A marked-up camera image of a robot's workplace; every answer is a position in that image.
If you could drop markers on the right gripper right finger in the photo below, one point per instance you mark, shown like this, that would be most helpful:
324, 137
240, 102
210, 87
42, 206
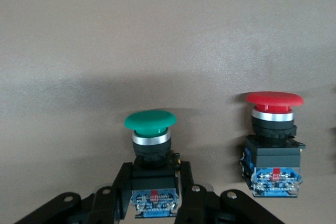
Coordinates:
199, 205

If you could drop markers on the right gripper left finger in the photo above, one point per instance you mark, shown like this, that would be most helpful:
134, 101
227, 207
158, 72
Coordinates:
105, 205

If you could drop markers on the green mushroom push button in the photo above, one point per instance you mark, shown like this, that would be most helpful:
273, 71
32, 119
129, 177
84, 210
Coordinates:
151, 140

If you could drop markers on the red mushroom push button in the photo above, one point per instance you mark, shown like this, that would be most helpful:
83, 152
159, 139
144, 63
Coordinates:
273, 155

